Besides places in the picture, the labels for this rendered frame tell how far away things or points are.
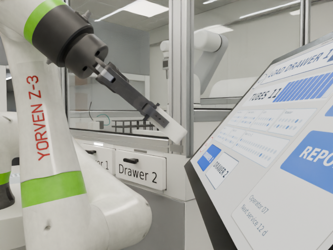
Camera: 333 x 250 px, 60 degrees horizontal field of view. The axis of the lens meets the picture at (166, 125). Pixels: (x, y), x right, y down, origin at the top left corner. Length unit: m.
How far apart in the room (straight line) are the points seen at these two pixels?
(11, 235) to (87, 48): 0.50
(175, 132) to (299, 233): 0.34
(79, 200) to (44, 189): 0.06
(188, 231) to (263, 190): 0.74
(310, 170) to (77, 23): 0.41
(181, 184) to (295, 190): 0.73
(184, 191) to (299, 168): 0.71
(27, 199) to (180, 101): 0.54
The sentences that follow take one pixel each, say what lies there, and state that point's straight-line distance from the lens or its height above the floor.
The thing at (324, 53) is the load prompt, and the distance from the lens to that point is 0.43.
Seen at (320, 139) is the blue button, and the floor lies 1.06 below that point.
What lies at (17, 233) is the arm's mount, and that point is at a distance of 0.81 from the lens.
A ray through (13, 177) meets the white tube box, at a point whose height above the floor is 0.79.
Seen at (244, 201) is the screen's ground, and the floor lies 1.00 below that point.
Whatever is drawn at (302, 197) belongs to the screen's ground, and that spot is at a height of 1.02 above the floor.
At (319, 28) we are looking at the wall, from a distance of 4.23.
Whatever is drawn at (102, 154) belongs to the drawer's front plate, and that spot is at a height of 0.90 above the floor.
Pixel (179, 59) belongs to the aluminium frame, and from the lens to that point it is 0.94.
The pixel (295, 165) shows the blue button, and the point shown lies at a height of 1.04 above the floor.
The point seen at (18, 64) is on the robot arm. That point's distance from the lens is 0.64.
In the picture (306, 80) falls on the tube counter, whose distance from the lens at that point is 0.40.
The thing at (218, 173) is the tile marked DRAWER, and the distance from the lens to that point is 0.40.
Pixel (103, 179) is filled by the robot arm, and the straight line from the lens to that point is 0.72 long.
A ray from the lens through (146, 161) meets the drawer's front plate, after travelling 1.04.
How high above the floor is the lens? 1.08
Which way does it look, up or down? 3 degrees down
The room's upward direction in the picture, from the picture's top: straight up
